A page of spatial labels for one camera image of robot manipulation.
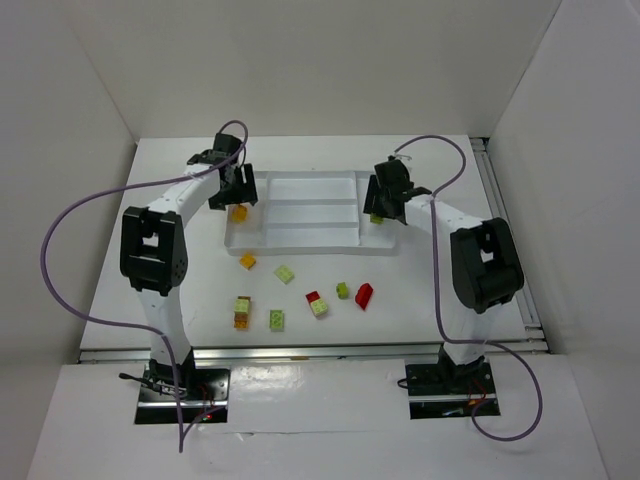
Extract dark green lego brick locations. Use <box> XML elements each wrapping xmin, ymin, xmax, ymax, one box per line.
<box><xmin>369</xmin><ymin>214</ymin><xmax>384</xmax><ymax>225</ymax></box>

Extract orange lego brick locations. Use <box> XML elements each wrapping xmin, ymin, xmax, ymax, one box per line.
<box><xmin>230</xmin><ymin>204</ymin><xmax>248</xmax><ymax>224</ymax></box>

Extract red sloped lego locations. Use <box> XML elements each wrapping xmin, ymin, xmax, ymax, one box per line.
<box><xmin>354</xmin><ymin>283</ymin><xmax>374</xmax><ymax>311</ymax></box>

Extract small green lego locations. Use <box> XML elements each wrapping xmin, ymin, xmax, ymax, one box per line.
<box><xmin>336</xmin><ymin>282</ymin><xmax>349</xmax><ymax>299</ymax></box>

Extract light green lego brick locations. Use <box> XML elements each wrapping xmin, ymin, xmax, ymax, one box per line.
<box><xmin>274</xmin><ymin>265</ymin><xmax>295</xmax><ymax>285</ymax></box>

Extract green brown orange lego stack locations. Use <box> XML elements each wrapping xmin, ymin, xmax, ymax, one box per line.
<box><xmin>233</xmin><ymin>296</ymin><xmax>251</xmax><ymax>330</ymax></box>

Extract red and cream lego stack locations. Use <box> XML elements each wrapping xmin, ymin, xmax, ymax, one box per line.
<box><xmin>305</xmin><ymin>291</ymin><xmax>329</xmax><ymax>318</ymax></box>

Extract light green lego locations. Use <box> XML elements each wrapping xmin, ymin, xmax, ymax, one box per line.
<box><xmin>269</xmin><ymin>310</ymin><xmax>285</xmax><ymax>331</ymax></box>

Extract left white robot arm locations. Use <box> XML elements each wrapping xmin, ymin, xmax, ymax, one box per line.
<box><xmin>120</xmin><ymin>132</ymin><xmax>258</xmax><ymax>387</ymax></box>

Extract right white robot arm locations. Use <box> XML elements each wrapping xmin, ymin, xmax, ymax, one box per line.
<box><xmin>364</xmin><ymin>156</ymin><xmax>524</xmax><ymax>382</ymax></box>

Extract white divided sorting tray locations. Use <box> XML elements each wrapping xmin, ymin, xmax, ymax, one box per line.
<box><xmin>224</xmin><ymin>170</ymin><xmax>397</xmax><ymax>256</ymax></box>

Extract orange lego near tray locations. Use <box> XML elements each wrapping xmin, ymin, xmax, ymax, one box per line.
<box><xmin>239</xmin><ymin>253</ymin><xmax>257</xmax><ymax>270</ymax></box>

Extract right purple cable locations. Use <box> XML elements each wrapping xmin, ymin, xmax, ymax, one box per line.
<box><xmin>392</xmin><ymin>134</ymin><xmax>544</xmax><ymax>441</ymax></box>

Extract purple cable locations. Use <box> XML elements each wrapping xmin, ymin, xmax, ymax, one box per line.
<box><xmin>392</xmin><ymin>134</ymin><xmax>544</xmax><ymax>441</ymax></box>
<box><xmin>40</xmin><ymin>119</ymin><xmax>250</xmax><ymax>454</ymax></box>

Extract aluminium rail right side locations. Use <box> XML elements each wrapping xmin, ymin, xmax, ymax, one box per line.
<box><xmin>469</xmin><ymin>135</ymin><xmax>549</xmax><ymax>351</ymax></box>

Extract aluminium rail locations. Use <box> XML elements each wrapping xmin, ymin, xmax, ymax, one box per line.
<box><xmin>77</xmin><ymin>340</ymin><xmax>551</xmax><ymax>365</ymax></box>
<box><xmin>469</xmin><ymin>135</ymin><xmax>549</xmax><ymax>351</ymax></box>

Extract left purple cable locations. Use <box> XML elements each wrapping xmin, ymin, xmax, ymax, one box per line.
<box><xmin>40</xmin><ymin>119</ymin><xmax>250</xmax><ymax>454</ymax></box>

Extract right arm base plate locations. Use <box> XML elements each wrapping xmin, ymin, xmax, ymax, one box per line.
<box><xmin>396</xmin><ymin>362</ymin><xmax>501</xmax><ymax>420</ymax></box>

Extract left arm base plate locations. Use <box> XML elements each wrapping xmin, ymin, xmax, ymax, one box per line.
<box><xmin>119</xmin><ymin>367</ymin><xmax>231</xmax><ymax>425</ymax></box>

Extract aluminium rail front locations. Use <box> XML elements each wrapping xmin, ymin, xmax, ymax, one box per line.
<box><xmin>77</xmin><ymin>340</ymin><xmax>551</xmax><ymax>365</ymax></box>

